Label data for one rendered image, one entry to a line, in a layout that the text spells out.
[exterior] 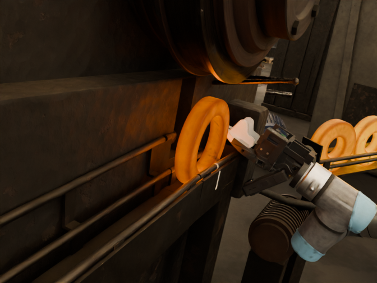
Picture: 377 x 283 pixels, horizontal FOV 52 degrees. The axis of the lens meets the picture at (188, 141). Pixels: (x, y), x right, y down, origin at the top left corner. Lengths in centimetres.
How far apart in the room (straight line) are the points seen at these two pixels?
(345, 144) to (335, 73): 231
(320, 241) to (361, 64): 263
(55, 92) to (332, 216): 59
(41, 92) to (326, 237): 63
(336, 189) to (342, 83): 263
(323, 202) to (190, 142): 31
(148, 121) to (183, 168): 11
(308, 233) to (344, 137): 38
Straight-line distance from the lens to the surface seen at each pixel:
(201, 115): 70
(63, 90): 50
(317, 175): 82
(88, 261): 49
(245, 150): 83
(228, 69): 67
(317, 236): 87
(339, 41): 347
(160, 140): 71
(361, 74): 340
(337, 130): 114
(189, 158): 69
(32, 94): 47
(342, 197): 83
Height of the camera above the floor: 99
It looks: 18 degrees down
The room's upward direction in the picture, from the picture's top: 11 degrees clockwise
